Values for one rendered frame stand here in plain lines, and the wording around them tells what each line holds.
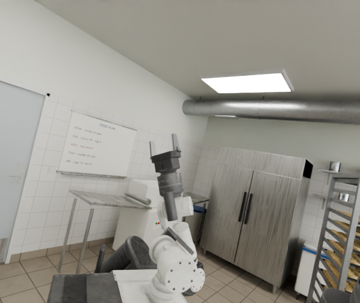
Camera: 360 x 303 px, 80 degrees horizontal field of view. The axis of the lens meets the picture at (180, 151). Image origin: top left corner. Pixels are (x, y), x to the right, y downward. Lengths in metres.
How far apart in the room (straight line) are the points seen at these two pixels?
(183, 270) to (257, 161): 3.44
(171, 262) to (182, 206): 0.34
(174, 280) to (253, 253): 3.45
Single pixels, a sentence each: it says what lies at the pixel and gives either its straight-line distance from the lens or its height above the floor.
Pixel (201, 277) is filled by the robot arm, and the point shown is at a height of 1.26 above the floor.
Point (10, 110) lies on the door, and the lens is 3.07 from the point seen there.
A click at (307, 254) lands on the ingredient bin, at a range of 3.94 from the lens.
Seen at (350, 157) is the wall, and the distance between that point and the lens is 4.51.
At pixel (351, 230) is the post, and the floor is 1.44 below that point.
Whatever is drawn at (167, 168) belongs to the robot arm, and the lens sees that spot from 0.76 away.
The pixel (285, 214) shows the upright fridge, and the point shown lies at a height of 1.18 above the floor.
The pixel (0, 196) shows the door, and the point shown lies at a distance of 3.21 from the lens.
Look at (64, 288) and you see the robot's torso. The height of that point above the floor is 1.36.
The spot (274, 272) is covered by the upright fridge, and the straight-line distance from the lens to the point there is 3.85.
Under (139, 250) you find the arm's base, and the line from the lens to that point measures 0.69.
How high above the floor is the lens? 1.66
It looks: 2 degrees up
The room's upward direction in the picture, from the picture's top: 13 degrees clockwise
